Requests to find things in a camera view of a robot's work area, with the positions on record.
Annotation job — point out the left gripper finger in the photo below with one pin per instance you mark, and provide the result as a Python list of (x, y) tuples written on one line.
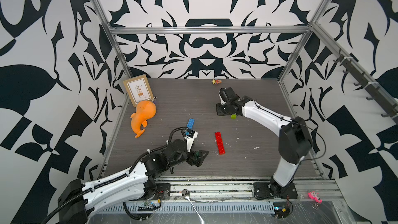
[(195, 161), (203, 154)]

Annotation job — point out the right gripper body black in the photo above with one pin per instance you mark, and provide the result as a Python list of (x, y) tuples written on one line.
[(222, 109)]

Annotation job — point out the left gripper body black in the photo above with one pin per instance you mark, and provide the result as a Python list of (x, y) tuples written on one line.
[(185, 156)]

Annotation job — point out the red lego brick top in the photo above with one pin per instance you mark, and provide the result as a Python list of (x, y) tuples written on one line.
[(218, 138)]

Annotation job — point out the red lego brick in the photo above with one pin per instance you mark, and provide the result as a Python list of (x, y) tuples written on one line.
[(221, 148), (218, 138)]

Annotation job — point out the blue lego brick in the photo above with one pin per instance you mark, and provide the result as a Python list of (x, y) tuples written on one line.
[(190, 123)]

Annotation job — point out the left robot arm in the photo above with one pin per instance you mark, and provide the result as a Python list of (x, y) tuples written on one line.
[(80, 201)]

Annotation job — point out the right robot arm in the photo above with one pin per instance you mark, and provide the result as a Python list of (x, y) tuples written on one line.
[(295, 142)]

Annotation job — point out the small toy figure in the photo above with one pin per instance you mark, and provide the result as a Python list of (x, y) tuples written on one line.
[(216, 81)]

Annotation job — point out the metal spoon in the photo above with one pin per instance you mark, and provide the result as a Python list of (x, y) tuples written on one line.
[(186, 195)]

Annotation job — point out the orange whale plush toy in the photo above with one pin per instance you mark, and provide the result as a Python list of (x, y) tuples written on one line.
[(144, 110)]

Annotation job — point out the framed plant picture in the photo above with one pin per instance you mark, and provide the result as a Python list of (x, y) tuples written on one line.
[(138, 89)]

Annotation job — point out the pink clip toy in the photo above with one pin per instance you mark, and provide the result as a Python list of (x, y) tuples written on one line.
[(314, 196)]

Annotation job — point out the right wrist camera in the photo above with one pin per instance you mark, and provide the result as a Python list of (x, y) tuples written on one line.
[(223, 101)]

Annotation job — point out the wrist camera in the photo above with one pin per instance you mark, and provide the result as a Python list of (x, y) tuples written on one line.
[(190, 135), (223, 101)]

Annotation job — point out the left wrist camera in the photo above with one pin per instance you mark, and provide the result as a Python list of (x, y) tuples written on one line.
[(190, 135)]

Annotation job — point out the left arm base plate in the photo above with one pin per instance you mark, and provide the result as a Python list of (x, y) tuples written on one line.
[(162, 192)]

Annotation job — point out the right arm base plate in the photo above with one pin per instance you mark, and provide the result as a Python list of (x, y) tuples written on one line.
[(265, 191)]

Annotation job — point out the wall hook rack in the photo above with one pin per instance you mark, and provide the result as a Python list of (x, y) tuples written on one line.
[(365, 81)]

